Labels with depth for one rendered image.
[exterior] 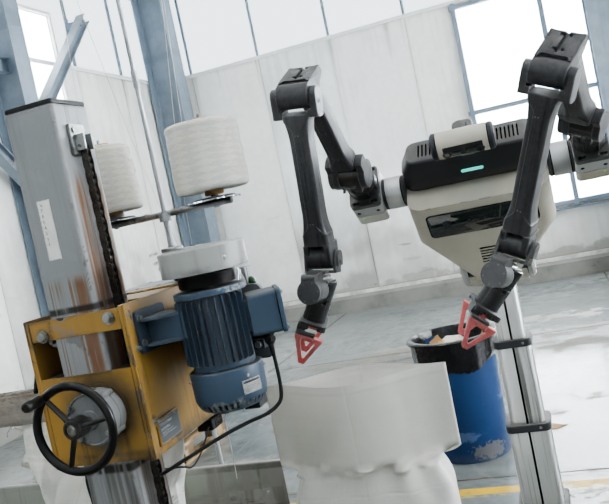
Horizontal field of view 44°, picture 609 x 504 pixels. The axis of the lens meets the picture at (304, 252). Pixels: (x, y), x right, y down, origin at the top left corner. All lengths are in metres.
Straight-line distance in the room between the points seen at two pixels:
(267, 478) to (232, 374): 0.89
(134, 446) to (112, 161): 0.63
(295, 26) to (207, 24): 1.26
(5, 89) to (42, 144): 6.45
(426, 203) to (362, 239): 7.95
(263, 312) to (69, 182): 0.46
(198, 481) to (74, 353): 0.97
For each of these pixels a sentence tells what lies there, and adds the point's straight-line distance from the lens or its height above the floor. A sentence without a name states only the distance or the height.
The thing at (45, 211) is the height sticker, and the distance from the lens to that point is 1.59.
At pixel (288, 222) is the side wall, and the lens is 10.31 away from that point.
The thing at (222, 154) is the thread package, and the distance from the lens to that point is 1.64.
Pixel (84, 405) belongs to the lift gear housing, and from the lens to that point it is 1.56.
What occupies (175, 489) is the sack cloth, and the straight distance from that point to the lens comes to 2.13.
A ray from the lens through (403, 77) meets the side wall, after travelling 9.95.
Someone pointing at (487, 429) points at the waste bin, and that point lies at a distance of 4.10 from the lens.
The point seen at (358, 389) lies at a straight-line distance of 1.77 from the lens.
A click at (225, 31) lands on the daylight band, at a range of 10.75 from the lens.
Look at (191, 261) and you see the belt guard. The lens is 1.48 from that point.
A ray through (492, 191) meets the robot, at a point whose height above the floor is 1.39.
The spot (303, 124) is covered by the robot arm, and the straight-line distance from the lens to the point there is 1.71.
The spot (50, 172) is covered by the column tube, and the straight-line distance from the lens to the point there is 1.58.
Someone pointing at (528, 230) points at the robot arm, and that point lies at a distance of 1.70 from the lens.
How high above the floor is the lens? 1.44
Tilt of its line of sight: 3 degrees down
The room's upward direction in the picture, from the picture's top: 12 degrees counter-clockwise
